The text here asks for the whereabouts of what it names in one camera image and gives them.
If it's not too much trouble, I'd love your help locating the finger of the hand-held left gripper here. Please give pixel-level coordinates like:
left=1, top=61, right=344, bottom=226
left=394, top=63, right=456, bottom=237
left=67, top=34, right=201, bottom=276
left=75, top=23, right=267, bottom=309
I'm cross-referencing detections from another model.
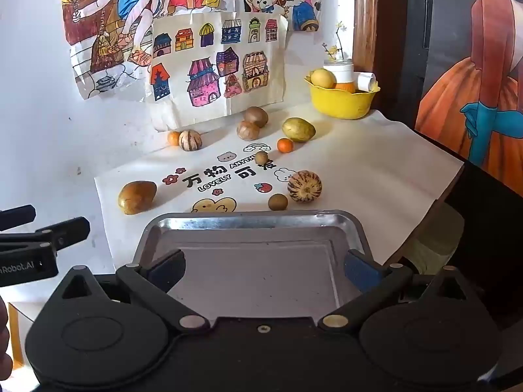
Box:
left=0, top=205, right=36, bottom=231
left=0, top=217, right=91, bottom=254

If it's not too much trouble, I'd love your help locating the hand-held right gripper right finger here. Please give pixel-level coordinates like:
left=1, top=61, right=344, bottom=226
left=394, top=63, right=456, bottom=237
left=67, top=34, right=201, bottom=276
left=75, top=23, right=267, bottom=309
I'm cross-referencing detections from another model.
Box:
left=318, top=249, right=477, bottom=333

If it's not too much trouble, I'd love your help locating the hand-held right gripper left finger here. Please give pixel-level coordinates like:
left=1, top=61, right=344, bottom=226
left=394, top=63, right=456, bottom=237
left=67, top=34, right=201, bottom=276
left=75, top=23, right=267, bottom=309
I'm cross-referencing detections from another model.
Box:
left=51, top=249, right=211, bottom=334

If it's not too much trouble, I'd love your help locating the metal tray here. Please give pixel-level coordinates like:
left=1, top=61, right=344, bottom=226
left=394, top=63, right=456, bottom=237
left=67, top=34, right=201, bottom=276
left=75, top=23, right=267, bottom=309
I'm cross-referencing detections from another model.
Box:
left=131, top=210, right=373, bottom=321

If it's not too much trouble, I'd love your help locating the striped pepino melon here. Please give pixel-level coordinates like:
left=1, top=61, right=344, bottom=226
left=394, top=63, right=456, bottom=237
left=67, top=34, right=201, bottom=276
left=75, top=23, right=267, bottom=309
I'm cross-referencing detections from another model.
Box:
left=178, top=130, right=202, bottom=152
left=287, top=170, right=323, bottom=204

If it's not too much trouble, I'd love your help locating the yellow-green mango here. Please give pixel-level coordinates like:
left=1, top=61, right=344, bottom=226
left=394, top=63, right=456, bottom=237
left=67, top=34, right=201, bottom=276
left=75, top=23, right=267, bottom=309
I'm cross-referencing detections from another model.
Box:
left=282, top=117, right=316, bottom=143

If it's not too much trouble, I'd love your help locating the yellow-brown oval fruit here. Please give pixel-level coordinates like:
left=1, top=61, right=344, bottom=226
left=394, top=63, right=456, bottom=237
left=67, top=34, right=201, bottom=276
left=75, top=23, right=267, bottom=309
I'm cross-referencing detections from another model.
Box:
left=118, top=180, right=158, bottom=215

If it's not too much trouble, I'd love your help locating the white printed cloth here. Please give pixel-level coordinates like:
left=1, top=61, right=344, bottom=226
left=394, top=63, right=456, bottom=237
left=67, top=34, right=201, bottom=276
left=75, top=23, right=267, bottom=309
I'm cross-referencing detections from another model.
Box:
left=94, top=106, right=465, bottom=266

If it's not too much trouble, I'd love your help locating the yellow plastic bowl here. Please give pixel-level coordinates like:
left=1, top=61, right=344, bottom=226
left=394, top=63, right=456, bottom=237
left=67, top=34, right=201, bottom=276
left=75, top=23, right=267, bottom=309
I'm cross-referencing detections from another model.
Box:
left=304, top=73, right=380, bottom=120

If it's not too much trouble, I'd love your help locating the white paper roll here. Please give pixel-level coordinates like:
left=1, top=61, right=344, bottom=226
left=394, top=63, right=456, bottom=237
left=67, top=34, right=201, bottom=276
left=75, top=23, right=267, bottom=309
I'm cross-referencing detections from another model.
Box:
left=355, top=71, right=376, bottom=91

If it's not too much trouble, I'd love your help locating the yellow round fruit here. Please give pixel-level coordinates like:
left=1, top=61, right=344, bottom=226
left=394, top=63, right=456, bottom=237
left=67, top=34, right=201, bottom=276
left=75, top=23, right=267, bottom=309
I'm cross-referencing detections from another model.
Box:
left=310, top=69, right=337, bottom=89

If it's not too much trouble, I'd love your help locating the white and orange jar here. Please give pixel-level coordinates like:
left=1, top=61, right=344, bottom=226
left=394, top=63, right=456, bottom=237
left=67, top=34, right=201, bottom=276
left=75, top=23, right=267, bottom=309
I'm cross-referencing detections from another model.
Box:
left=324, top=60, right=355, bottom=92

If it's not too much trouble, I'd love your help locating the yellow flower twig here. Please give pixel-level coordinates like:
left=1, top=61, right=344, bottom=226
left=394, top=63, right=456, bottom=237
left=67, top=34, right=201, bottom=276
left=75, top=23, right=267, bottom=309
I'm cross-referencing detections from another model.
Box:
left=322, top=20, right=348, bottom=63

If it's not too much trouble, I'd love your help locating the colourful houses drawing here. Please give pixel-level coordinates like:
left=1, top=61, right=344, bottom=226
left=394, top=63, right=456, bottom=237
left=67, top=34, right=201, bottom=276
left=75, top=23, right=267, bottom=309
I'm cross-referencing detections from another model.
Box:
left=145, top=10, right=289, bottom=131

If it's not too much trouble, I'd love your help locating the child with fan drawing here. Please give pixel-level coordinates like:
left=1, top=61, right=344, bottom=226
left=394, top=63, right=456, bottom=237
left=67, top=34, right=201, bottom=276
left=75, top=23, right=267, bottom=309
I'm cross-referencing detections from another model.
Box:
left=61, top=0, right=242, bottom=101

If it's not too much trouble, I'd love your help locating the orange dress wall poster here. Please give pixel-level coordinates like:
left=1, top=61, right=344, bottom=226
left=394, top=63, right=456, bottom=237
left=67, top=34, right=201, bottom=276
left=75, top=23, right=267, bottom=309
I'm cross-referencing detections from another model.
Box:
left=414, top=0, right=523, bottom=197

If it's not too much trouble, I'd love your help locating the wooden door frame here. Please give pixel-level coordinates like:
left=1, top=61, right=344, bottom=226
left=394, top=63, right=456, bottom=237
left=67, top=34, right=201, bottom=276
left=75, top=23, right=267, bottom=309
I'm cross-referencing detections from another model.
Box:
left=352, top=0, right=409, bottom=109

